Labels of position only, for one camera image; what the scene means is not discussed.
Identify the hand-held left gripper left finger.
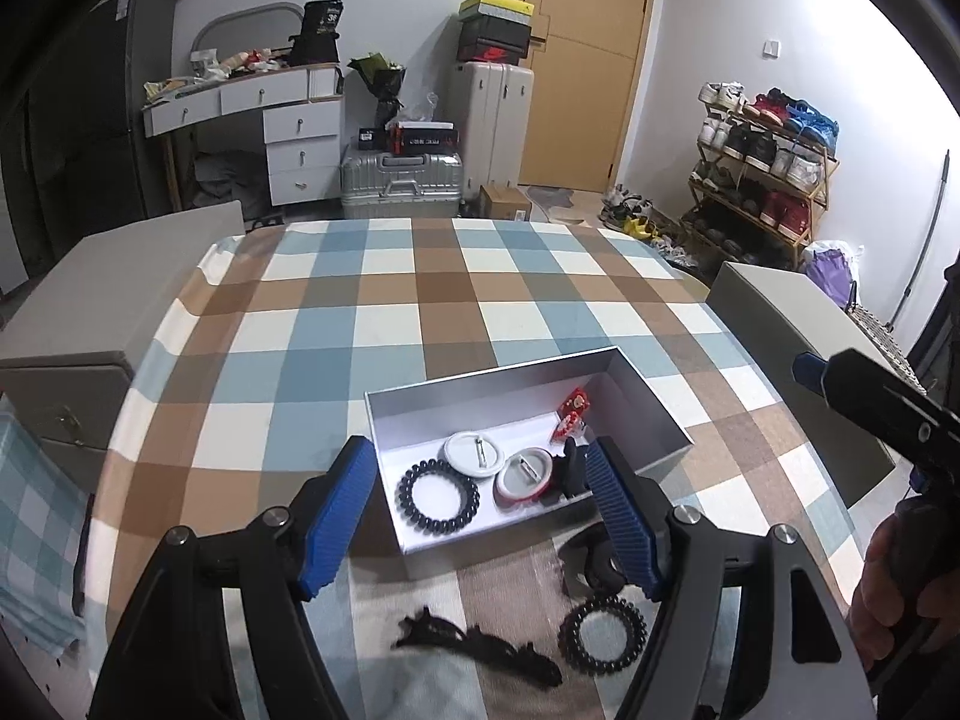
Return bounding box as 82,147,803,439
88,435,376,720

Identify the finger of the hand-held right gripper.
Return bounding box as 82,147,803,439
793,349,960,477

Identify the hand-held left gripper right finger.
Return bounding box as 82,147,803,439
583,435,878,720

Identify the black spiral hair tie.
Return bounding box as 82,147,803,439
396,457,481,537
559,594,647,672

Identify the red rimmed round pin badge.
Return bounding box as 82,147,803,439
493,446,560,507

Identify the white round pin badge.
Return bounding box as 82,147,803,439
442,431,509,477

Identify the grey cardboard box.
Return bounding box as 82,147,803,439
365,346,695,557

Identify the person's right hand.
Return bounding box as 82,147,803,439
847,510,938,673

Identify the grey nightstand with phone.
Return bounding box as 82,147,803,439
709,261,912,507

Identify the purple bag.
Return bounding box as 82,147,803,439
802,240,865,308

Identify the black lace hair clip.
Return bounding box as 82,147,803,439
394,606,563,691

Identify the long black pole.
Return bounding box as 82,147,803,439
896,154,952,323

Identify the wooden shoe rack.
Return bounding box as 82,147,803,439
694,81,841,241
681,109,839,271

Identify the pile of floor shoes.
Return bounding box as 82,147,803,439
600,187,698,265

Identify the light blue checked cloth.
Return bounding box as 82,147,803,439
0,401,92,653

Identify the small brown cardboard box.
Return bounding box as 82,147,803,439
480,184,533,223

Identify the silver flat suitcase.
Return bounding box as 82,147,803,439
341,150,464,220

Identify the grey clothes heap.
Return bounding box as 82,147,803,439
191,154,271,208

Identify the wooden door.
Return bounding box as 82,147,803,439
516,0,661,194

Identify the white desk with drawers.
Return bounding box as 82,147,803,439
142,64,346,207

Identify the black box with red label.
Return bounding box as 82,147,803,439
394,120,460,155

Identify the cream upright suitcase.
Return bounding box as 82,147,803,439
450,60,535,203

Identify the black wrapped flower bouquet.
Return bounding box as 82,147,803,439
347,52,408,128

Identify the red and black shoebox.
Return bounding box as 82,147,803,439
456,39,530,67

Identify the dark grey fridge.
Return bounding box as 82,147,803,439
45,0,177,235

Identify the pile of desk clutter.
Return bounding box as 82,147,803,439
146,49,293,100

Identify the yellow lid shoebox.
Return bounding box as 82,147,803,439
459,0,535,22

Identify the black bag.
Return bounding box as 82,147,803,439
289,0,344,67

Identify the wire mesh rack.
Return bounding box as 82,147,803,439
851,300,925,391

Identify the grey arched frame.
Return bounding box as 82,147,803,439
190,2,305,65

